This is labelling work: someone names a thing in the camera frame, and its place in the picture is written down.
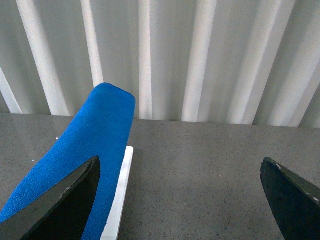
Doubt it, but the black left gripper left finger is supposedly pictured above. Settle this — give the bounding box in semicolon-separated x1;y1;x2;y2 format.
0;156;101;240

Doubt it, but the white rack base board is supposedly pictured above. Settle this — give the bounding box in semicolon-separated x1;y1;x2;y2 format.
100;146;134;240

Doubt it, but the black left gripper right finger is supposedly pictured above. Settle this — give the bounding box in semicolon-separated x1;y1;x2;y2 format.
260;157;320;240

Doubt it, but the blue microfiber cloth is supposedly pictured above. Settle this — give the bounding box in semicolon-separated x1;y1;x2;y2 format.
0;83;136;240

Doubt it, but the white pleated curtain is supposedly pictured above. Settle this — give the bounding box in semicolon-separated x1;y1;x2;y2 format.
0;0;320;128

